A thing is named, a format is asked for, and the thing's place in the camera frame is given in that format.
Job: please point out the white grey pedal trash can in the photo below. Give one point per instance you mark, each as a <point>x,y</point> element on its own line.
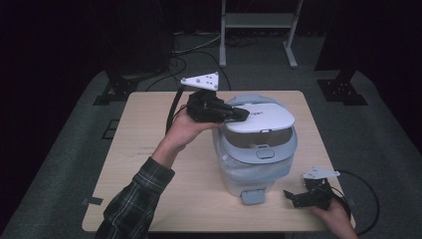
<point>258,152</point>

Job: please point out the white metal stand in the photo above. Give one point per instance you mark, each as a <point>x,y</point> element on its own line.
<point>257,20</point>

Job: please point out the translucent plastic bin liner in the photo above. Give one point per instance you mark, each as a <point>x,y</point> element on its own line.
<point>232,171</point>

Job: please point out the black stand base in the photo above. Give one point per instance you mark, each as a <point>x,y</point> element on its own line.
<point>341,89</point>
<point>116,88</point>

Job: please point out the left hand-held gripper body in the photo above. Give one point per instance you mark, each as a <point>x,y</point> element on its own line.
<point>202,106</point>

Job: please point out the grey tape strip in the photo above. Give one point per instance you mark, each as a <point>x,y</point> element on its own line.
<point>92,200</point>

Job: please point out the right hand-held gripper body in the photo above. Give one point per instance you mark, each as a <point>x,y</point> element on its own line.
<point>316,192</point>

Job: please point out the dark floor outlet box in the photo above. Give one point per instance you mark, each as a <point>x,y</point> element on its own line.
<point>110,129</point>

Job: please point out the person's right hand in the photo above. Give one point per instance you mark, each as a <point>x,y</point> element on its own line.
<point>333,219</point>

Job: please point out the person's left hand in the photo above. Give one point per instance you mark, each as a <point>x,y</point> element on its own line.
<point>184,131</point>

